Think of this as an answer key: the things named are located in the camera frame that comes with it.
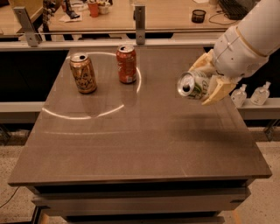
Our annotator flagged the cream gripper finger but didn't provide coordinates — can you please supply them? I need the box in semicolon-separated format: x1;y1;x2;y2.
202;75;237;106
189;50;215;77

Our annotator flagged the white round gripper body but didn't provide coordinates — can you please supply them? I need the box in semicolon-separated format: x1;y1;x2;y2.
213;26;269;78

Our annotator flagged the white green 7up can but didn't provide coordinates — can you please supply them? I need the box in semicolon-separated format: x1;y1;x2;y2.
177;70;210;100

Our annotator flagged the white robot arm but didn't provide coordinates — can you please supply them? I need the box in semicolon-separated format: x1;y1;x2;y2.
178;0;280;105

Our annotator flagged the orange red soda can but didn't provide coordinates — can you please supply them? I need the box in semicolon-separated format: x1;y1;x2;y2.
116;45;137;84

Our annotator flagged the gold LaCroix can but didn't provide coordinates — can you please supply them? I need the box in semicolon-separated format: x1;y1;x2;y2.
70;52;97;94

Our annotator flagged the clear sanitizer bottle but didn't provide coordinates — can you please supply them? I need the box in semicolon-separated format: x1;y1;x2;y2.
231;84;247;108
250;81;270;106

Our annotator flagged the black mesh cup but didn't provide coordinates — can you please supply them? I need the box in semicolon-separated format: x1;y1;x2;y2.
192;10;206;24

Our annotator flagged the black keyboard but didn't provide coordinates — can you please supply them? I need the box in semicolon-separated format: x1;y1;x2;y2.
218;0;254;20

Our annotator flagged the orange cup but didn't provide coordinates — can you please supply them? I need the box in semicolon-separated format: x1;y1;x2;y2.
87;2;99;18

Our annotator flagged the black cable on desk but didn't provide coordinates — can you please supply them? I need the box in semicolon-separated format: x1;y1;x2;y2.
207;10;239;26

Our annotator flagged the middle metal bracket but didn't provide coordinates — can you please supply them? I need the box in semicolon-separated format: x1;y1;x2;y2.
134;5;145;45

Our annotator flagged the metal bracket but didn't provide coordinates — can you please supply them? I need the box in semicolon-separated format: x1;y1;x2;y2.
13;6;41;47
134;5;145;45

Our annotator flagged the left metal bracket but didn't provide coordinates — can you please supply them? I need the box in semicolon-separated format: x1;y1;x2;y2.
13;6;41;47

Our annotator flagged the black floor cable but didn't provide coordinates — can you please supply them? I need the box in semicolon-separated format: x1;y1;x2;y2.
0;186;21;210

